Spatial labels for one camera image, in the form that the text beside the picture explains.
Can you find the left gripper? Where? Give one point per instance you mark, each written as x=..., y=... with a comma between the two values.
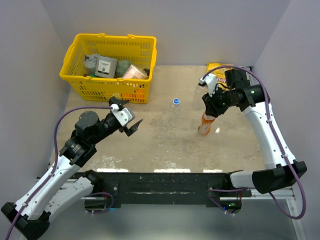
x=130, y=130

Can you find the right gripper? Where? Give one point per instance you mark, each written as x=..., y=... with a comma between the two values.
x=212, y=108

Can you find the orange drink bottle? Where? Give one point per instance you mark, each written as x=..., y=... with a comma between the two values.
x=205, y=126

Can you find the blue bottle cap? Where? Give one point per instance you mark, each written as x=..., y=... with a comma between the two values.
x=176, y=101

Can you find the clear bottle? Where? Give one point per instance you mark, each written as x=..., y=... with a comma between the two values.
x=174, y=114

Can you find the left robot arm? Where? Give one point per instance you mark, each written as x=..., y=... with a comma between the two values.
x=32, y=214

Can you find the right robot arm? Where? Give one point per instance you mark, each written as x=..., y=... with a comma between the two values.
x=281, y=167

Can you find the yellow chips bag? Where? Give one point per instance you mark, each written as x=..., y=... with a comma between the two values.
x=220, y=73

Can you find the pink packet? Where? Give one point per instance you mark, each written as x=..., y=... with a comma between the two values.
x=134, y=72

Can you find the green scrub sponge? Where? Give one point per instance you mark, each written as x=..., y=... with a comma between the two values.
x=121, y=67

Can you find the grey box with label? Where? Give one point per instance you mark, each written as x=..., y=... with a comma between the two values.
x=105, y=67

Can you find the grey pouch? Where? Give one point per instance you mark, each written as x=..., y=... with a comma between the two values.
x=90, y=61

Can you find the yellow plastic basket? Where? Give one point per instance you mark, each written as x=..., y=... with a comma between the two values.
x=140, y=50

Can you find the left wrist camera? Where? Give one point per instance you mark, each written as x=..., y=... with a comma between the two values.
x=124, y=116

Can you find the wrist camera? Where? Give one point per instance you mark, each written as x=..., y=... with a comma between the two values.
x=124, y=116
x=210, y=81

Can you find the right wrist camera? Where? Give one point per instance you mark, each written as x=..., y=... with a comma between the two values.
x=210, y=81

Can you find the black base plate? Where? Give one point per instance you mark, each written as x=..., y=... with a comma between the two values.
x=114, y=189

